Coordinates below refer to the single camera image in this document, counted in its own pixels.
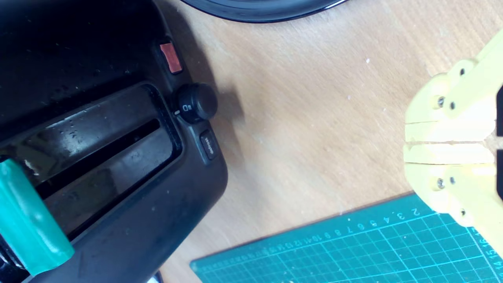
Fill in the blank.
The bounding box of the black two-slot toaster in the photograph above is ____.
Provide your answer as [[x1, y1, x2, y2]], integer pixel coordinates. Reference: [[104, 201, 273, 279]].
[[0, 0, 229, 283]]

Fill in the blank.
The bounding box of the green toaster lever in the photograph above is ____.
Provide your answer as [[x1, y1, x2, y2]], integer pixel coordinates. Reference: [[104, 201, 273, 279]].
[[0, 158, 75, 277]]

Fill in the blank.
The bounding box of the green cutting mat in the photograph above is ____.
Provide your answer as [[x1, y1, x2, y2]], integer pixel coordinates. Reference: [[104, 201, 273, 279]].
[[190, 192, 503, 283]]

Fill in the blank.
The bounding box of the black plate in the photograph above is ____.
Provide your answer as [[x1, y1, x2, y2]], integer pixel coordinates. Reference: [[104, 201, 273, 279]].
[[179, 0, 348, 23]]

